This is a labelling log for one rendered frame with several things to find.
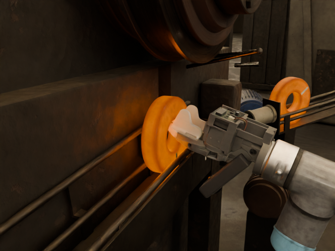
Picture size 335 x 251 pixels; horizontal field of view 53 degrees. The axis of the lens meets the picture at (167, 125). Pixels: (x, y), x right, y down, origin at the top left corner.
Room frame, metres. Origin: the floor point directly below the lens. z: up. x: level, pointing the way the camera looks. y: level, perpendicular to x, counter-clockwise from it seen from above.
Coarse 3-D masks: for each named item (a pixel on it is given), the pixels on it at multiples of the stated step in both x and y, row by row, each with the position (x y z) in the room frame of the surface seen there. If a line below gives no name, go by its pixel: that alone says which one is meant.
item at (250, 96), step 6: (246, 90) 2.97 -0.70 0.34; (246, 96) 2.83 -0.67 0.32; (252, 96) 2.76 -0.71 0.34; (258, 96) 2.81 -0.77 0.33; (246, 102) 2.65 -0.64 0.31; (252, 102) 2.65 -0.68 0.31; (258, 102) 2.64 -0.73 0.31; (240, 108) 2.64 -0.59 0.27; (246, 108) 2.63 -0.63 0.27; (252, 108) 2.63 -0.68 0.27
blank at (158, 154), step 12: (168, 96) 0.65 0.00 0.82; (156, 108) 0.61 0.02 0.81; (168, 108) 0.62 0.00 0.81; (180, 108) 0.67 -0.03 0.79; (144, 120) 0.60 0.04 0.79; (156, 120) 0.59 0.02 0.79; (168, 120) 0.62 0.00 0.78; (144, 132) 0.59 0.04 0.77; (156, 132) 0.58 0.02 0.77; (168, 132) 0.68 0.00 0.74; (144, 144) 0.58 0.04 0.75; (156, 144) 0.57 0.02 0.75; (168, 144) 0.66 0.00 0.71; (180, 144) 0.66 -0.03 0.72; (144, 156) 0.58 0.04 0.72; (156, 156) 0.57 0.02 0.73; (168, 156) 0.61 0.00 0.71; (156, 168) 0.59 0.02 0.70
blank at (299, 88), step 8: (288, 80) 1.06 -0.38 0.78; (296, 80) 1.07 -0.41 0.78; (280, 88) 1.05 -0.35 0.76; (288, 88) 1.06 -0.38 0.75; (296, 88) 1.07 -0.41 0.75; (304, 88) 1.09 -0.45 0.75; (272, 96) 1.05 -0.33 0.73; (280, 96) 1.04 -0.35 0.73; (288, 96) 1.06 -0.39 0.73; (296, 96) 1.10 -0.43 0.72; (304, 96) 1.09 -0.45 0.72; (296, 104) 1.10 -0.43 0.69; (304, 104) 1.09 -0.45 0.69; (288, 112) 1.06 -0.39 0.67; (304, 112) 1.10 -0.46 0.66; (280, 120) 1.05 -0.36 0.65; (296, 120) 1.08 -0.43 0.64
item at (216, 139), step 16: (224, 112) 0.59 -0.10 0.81; (240, 112) 0.61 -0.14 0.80; (208, 128) 0.57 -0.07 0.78; (224, 128) 0.56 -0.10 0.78; (240, 128) 0.57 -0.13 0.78; (256, 128) 0.57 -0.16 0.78; (272, 128) 0.56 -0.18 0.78; (208, 144) 0.57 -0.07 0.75; (224, 144) 0.56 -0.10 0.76; (240, 144) 0.56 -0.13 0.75; (256, 144) 0.55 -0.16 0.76; (224, 160) 0.56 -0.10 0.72; (256, 160) 0.53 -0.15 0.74
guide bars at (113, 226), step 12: (180, 156) 0.61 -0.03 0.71; (168, 168) 0.56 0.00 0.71; (156, 180) 0.52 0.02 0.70; (144, 192) 0.49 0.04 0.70; (132, 204) 0.46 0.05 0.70; (120, 216) 0.43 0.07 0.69; (108, 228) 0.41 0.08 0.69; (120, 228) 0.42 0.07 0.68; (96, 240) 0.38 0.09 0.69; (108, 240) 0.41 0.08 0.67
